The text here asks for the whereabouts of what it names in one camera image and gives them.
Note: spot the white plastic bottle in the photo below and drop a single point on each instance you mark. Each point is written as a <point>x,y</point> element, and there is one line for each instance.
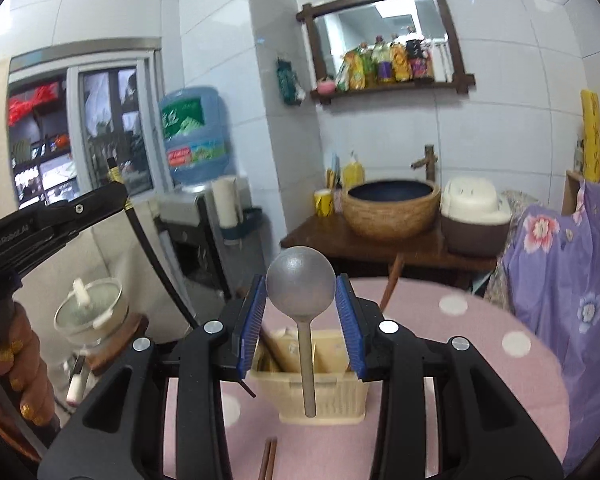
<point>440,62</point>

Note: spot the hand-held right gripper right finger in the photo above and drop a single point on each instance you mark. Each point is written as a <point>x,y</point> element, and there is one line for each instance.
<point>350,330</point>

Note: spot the dark wooden washstand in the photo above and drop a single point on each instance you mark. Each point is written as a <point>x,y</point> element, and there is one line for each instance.
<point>420,252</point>

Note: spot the brown wooden chopstick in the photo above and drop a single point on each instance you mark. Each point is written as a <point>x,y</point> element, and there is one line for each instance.
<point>266,460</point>
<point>273,460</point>

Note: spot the bamboo style faucet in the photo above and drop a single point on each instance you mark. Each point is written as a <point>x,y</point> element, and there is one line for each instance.
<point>427,160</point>

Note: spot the pink polka dot tablecloth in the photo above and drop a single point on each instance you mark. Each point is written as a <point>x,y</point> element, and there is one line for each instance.
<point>480,350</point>

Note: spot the woven pattern basin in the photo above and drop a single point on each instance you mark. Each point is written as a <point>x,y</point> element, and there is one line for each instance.
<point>390,210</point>

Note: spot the metal round spoon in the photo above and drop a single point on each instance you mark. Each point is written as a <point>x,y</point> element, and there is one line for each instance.
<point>300,280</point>

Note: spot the wooden framed mirror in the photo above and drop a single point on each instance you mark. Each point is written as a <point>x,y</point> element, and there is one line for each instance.
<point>385,87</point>

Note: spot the dark soy sauce bottle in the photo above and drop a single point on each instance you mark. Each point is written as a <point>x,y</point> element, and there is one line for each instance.
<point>419,57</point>

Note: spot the beige plastic utensil holder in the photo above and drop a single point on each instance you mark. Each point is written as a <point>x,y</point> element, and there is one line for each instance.
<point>330,400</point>

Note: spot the yellow roll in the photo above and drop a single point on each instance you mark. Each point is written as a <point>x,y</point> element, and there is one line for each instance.
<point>591,135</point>

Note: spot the blue cup holder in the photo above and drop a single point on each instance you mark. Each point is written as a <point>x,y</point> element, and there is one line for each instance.
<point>245,225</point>

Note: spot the white pot with lid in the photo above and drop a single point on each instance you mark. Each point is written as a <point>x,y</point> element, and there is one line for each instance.
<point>92,310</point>

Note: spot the brown and white rice cooker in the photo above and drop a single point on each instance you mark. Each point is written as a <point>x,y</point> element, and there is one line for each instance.
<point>472,225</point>

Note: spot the green oil bottle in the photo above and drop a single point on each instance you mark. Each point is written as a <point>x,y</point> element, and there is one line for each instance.
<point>371,67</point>

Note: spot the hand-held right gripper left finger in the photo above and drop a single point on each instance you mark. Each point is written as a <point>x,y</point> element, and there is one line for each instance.
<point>252,325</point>

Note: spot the brown wooden spatula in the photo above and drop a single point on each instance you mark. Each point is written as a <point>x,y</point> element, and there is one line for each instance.
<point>392,280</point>

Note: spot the purple label oil bottle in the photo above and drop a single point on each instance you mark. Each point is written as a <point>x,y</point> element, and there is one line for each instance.
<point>386,65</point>

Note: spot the yellow soap bottle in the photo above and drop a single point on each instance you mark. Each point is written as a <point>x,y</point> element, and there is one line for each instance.
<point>353,172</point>

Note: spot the white paper cup stack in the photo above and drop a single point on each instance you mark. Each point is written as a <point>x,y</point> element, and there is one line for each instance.
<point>226,202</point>

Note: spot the pink small bowl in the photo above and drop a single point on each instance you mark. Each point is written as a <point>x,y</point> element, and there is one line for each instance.
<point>325,86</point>

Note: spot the grey water dispenser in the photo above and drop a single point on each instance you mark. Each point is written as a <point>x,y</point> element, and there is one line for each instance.
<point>190,245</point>

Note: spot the light wooden shelf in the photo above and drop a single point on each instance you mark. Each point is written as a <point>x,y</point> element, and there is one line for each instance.
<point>572,192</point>

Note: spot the green hanging packet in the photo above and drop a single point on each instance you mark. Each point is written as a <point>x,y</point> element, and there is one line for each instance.
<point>288,82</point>

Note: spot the yellow green snack packet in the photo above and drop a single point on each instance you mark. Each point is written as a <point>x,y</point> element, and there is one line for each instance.
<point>351,71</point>

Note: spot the purple floral cloth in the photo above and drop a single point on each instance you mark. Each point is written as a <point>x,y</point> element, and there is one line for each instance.
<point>565,280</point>

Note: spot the yellow mug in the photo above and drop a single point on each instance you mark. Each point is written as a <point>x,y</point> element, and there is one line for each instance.
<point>323,203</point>

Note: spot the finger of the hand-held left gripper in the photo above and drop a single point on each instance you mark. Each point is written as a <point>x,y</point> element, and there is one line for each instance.
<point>85,210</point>

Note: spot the person's left hand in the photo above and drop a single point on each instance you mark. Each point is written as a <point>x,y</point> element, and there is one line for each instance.
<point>27,360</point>

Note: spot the orange label bottle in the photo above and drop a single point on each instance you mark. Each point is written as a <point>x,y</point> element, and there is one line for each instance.
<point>401,62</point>

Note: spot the grey floral cloth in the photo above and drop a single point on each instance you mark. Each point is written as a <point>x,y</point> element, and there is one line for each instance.
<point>510,225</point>

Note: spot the blue water jug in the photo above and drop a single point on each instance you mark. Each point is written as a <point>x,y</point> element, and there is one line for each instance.
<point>195,135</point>

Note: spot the sliding glass window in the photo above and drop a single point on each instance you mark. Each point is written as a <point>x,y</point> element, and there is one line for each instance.
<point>95,125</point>

